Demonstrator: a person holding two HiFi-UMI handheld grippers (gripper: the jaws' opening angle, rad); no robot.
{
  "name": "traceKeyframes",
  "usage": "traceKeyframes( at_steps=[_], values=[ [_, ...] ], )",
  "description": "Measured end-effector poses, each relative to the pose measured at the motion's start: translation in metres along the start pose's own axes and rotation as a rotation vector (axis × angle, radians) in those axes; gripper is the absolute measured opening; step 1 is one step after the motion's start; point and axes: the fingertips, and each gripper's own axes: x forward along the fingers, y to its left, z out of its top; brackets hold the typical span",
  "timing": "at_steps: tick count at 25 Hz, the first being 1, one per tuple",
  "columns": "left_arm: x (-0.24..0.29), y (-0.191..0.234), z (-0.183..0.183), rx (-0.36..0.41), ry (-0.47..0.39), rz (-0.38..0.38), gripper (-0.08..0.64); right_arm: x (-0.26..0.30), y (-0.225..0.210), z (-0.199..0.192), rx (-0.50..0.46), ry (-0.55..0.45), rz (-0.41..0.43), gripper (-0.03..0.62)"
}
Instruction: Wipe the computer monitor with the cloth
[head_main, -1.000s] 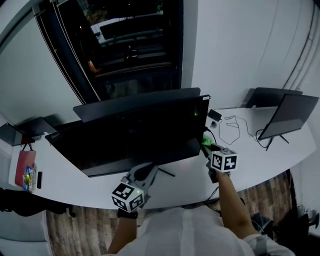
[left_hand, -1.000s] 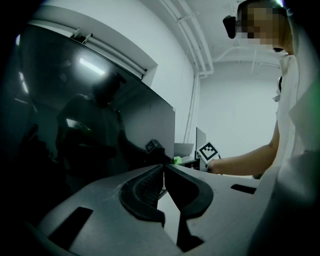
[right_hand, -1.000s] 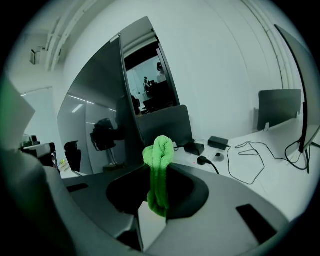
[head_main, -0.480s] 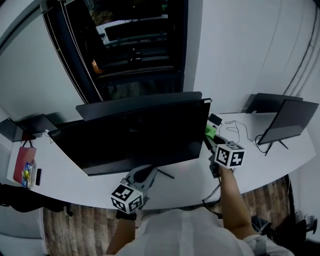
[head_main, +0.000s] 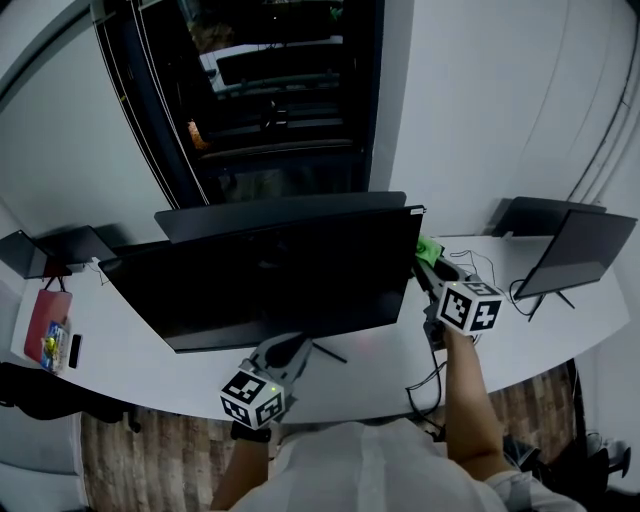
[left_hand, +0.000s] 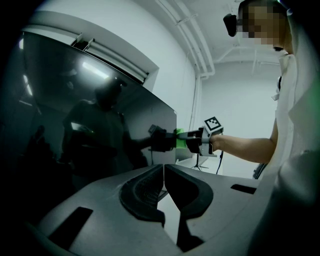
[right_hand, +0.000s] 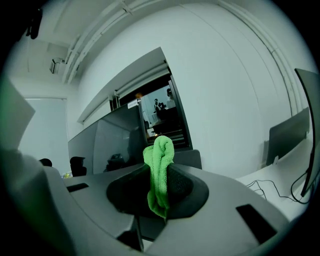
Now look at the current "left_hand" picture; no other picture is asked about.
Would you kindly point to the green cloth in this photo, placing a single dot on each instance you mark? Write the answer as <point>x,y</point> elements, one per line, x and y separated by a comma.
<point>180,143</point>

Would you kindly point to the grey blind roller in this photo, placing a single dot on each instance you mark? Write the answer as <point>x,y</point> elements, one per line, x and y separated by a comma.
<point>117,62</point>

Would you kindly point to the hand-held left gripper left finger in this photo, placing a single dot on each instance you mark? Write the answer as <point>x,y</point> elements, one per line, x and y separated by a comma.
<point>112,225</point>

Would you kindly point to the person's white shirt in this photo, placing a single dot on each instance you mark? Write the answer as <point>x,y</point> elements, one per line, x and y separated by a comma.
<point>295,112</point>

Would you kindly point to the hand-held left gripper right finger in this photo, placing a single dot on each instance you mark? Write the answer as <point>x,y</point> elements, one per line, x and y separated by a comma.
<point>195,197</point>

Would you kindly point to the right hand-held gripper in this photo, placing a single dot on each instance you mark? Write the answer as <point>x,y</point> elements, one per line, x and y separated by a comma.
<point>212,125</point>

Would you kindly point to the person's head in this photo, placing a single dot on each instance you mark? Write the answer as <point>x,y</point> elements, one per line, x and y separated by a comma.
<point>267,22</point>

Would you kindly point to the white ceiling pipes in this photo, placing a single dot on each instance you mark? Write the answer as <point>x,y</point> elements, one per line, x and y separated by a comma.
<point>195,37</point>

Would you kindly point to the person's right forearm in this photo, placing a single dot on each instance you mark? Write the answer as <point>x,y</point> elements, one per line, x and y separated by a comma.
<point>245,147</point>

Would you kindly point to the black head camera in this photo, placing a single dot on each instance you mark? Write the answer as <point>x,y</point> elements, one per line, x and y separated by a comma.
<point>231,23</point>

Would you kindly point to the large black monitor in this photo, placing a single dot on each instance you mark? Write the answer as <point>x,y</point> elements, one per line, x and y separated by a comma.
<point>100,112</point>

